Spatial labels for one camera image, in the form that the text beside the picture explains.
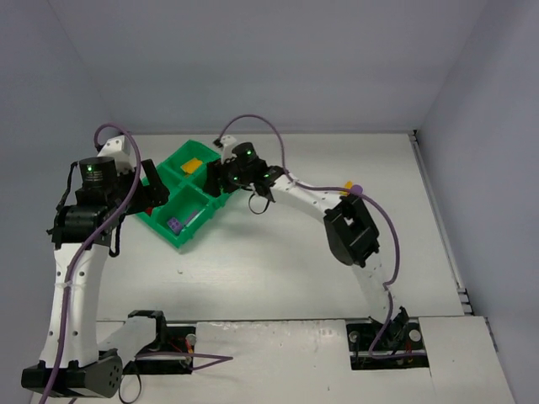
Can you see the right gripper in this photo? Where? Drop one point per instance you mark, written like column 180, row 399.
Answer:
column 215, row 178

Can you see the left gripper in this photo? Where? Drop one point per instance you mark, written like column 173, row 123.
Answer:
column 146, row 190

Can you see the yellow oval lego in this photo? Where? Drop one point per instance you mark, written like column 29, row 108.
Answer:
column 191, row 166

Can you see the purple rectangular lego brick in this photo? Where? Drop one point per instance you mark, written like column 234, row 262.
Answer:
column 174, row 225

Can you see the green compartment tray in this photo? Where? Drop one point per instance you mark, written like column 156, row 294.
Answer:
column 186, row 194

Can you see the purple curved lego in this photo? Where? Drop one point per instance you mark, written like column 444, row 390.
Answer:
column 191, row 217

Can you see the purple oval lego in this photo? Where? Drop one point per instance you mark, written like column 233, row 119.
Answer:
column 356, row 189

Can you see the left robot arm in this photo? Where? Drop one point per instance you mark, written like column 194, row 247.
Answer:
column 73, row 364

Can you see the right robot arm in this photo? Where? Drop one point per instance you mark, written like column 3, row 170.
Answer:
column 351, row 232

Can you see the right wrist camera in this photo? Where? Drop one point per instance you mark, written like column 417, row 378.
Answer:
column 226, row 144

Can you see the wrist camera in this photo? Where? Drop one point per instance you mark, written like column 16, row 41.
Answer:
column 226, row 144
column 119, row 148

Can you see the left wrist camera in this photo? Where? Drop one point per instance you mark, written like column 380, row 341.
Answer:
column 119, row 148

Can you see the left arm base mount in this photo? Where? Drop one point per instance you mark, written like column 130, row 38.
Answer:
column 165, row 358

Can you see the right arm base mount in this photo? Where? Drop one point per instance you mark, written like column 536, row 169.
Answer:
column 402, row 349

